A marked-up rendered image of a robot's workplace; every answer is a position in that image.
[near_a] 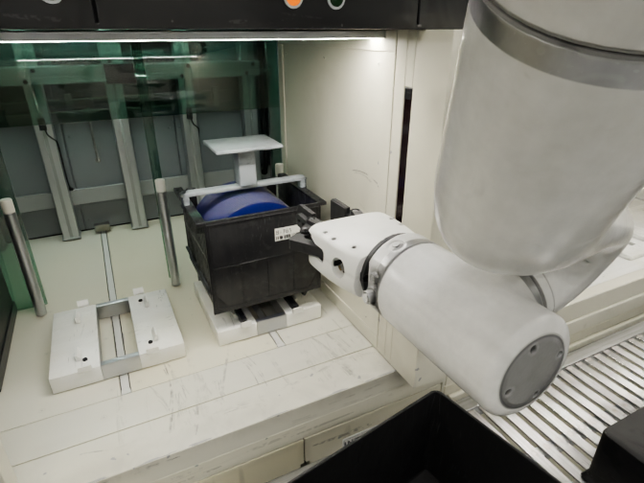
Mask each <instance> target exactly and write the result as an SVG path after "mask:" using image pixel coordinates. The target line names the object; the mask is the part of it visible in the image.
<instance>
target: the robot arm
mask: <svg viewBox="0 0 644 483"><path fill-rule="evenodd" d="M643 188H644V0H469V3H468V7H467V12H466V17H465V22H464V28H463V33H462V37H461V43H460V48H459V53H458V58H457V63H456V68H455V73H454V78H453V84H452V88H451V93H450V98H449V103H448V113H447V118H446V122H445V127H444V132H443V137H442V142H441V147H440V151H439V156H438V162H437V167H436V173H435V179H434V212H435V217H436V221H437V225H438V228H439V231H440V233H441V235H442V237H443V239H444V241H445V243H446V244H447V246H448V247H449V248H450V250H451V251H452V252H453V253H454V254H453V253H451V252H449V251H447V250H446V249H445V248H443V247H441V246H440V245H438V244H436V243H435V242H433V241H431V240H429V239H427V238H425V237H424V236H422V235H419V234H415V233H414V232H413V231H411V230H410V229H409V228H407V227H406V226H405V225H403V224H402V223H400V222H399V221H397V220H396V219H394V218H392V217H390V216H388V215H386V214H384V213H380V212H374V213H366V214H363V213H362V212H361V211H360V210H359V209H356V208H355V209H351V210H350V207H349V206H348V205H346V204H345V203H343V202H341V201H340V200H338V199H337V198H332V199H331V220H327V221H322V220H320V219H318V218H317V215H316V214H315V212H314V211H312V210H311V209H310V208H308V207H307V206H306V205H304V204H299V205H298V214H297V215H296V223H297V225H298V226H299V227H300V228H301V229H300V233H296V234H295V235H293V236H292V237H290V238H289V249H291V250H295V251H298V252H302V253H306V254H309V260H310V264H311V265H312V266H313V267H314V268H316V269H317V270H318V271H319V272H320V273H321V274H323V275H324V276H325V277H326V278H328V279H329V280H330V281H332V282H333V283H335V284H336V285H337V286H339V287H341V288H343V289H345V290H347V291H348V292H350V293H352V294H353V295H356V296H358V297H362V299H363V302H364V303H365V304H366V305H370V306H371V307H372V308H373V309H375V310H376V311H377V312H378V313H379V314H380V315H381V316H382V317H383V318H385V319H386V320H387V321H388V322H389V323H390V324H391V325H392V326H393V327H394V328H395V329H396V330H398V331H399V332H400V333H401V334H402V335H403V336H404V337H405V338H406V339H407V340H409V341H410V342H411V343H412V344H413V345H414V346H415V347H416V348H417V349H418V350H419V351H421V352H422V353H423V354H424V355H425V356H426V357H427V358H428V359H429V360H430V361H432V362H433V363H434V364H435V365H436V366H437V367H438V368H439V369H440V370H441V371H442V372H444V373H445V374H446V375H447V376H448V377H449V378H450V379H451V380H452V381H453V382H455V383H456V384H457V385H458V386H459V387H460V388H461V389H462V390H463V391H464V392H465V393H467V394H468V395H469V396H470V397H471V398H472V399H473V400H474V401H475V402H476V403H478V404H479V405H480V406H481V407H482V408H483V409H484V410H485V411H487V412H488V413H490V414H492V415H496V416H507V415H512V414H515V413H517V412H519V411H521V410H522V409H524V408H526V407H527V406H529V405H530V404H532V403H533V402H534V401H536V400H537V399H538V398H539V397H540V396H541V395H542V394H543V393H544V392H545V391H546V390H547V389H548V388H549V386H550V385H551V384H552V383H553V381H554V380H555V378H556V377H557V376H558V375H559V373H560V371H561V369H562V367H563V365H564V362H565V359H566V356H567V353H568V348H569V341H570V337H569V329H568V327H567V325H566V323H565V321H564V320H563V319H562V318H561V317H560V316H559V315H558V314H556V312H558V311H559V310H561V309H562V308H563V307H565V306H566V305H567V304H569V303H570V302H571V301H572V300H574V299H575V298H576V297H577V296H579V295H580V294H581V293H582V292H583V291H584V290H585V289H586V288H588V287H589V286H590V285H591V284H592V283H593V282H594V281H595V280H596V279H597V278H598V277H599V276H600V275H601V274H602V273H603V272H604V271H605V270H606V269H607V268H608V267H609V266H610V265H611V264H612V262H613V261H614V260H615V259H616V258H617V257H618V256H619V255H620V254H621V252H622V251H623V250H624V249H625V248H626V246H627V245H628V244H629V242H630V240H631V238H632V236H633V230H634V222H633V215H632V213H631V211H630V209H629V208H628V206H629V205H630V203H631V202H632V201H633V200H634V198H635V197H636V196H637V195H638V194H639V193H640V191H641V190H642V189H643Z"/></svg>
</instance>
